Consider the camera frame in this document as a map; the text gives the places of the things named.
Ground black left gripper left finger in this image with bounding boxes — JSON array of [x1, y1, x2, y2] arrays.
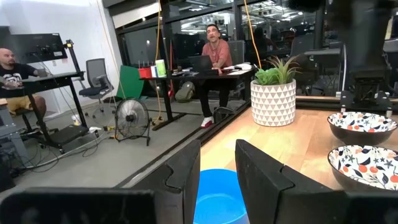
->
[[130, 139, 201, 224]]

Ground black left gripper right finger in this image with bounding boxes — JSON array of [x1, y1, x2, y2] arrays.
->
[[235, 139, 346, 224]]

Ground blue plastic mini bowl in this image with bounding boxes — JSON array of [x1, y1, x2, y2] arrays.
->
[[193, 169, 250, 224]]

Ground floral patterned black bowl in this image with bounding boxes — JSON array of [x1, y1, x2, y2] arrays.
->
[[326, 111, 398, 146], [327, 144, 398, 192]]

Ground person's white red shoe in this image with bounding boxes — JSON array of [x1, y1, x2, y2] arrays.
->
[[200, 116, 215, 129]]

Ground black floor fan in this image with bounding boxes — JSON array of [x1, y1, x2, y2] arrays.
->
[[113, 97, 152, 147]]

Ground black office desk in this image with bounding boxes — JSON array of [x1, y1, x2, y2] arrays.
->
[[139, 68, 257, 131]]

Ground grey green backpack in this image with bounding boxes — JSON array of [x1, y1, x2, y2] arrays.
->
[[174, 81, 196, 103]]

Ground potted plant triangle-patterned pot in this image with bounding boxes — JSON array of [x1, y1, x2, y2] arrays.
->
[[250, 55, 302, 128]]

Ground green board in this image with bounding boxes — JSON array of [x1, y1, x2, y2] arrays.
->
[[116, 64, 146, 100]]

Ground red container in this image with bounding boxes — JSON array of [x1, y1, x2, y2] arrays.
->
[[138, 67, 153, 79]]

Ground green white wipes canister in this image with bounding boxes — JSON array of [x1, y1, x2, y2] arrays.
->
[[155, 58, 168, 78]]

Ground black laptop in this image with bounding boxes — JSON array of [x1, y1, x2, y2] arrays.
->
[[188, 55, 219, 76]]

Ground white papers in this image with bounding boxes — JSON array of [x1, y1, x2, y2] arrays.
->
[[226, 62, 253, 71]]

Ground person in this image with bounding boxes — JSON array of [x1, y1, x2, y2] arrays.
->
[[198, 24, 240, 119], [0, 47, 47, 116]]

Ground grey office chair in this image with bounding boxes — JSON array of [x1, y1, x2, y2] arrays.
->
[[228, 40, 246, 66], [78, 58, 115, 121]]

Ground black standing desk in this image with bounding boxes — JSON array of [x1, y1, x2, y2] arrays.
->
[[18, 39, 91, 154]]

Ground black monitor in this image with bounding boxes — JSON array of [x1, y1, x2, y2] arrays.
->
[[0, 32, 68, 65]]

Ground black aluminium rig frame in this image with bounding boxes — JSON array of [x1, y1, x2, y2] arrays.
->
[[113, 95, 398, 189]]

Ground yellow extension cable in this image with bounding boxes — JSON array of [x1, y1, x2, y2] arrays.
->
[[154, 0, 163, 123], [243, 0, 262, 70]]

